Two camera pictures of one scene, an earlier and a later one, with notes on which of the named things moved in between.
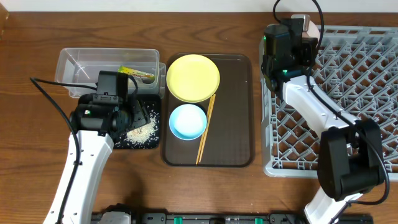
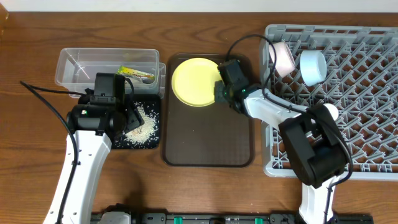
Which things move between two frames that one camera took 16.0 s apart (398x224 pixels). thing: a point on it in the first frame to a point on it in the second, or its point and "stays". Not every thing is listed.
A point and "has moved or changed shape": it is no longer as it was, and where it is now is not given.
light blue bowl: (188, 122) to (313, 66)
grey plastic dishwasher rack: (356, 71) stays
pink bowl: (313, 32) has moved or changed shape
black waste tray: (147, 136) stays
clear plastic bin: (80, 66) stays
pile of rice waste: (145, 134) stays
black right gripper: (310, 45) to (219, 94)
